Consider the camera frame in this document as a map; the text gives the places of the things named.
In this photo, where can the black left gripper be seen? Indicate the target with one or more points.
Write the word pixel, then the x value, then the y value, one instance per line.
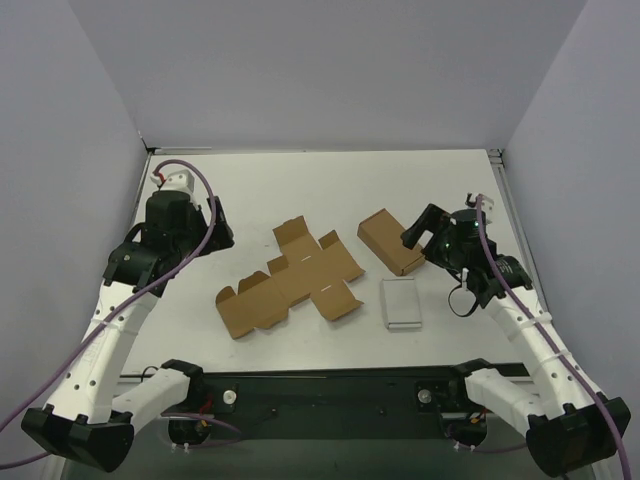
pixel 215 236

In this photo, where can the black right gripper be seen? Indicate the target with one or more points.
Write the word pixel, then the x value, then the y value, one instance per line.
pixel 435 240

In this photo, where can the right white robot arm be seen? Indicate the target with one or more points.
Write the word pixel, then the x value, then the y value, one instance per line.
pixel 569 423

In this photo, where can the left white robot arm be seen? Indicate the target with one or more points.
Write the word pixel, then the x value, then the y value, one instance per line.
pixel 84 420

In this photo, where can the folded brown cardboard box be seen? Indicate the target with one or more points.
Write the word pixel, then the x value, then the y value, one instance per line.
pixel 381 233

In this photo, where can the grey metal block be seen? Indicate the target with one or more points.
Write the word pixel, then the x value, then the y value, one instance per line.
pixel 400 304

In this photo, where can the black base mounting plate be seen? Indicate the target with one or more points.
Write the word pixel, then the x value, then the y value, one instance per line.
pixel 404 403

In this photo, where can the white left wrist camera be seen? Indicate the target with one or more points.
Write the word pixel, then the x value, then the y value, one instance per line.
pixel 181 181

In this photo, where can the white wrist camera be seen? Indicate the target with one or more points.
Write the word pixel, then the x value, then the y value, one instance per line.
pixel 181 181
pixel 487 205

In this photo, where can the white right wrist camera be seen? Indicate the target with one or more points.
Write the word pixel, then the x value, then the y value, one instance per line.
pixel 487 205

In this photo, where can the aluminium frame rail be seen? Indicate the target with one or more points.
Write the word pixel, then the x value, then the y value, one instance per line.
pixel 496 160

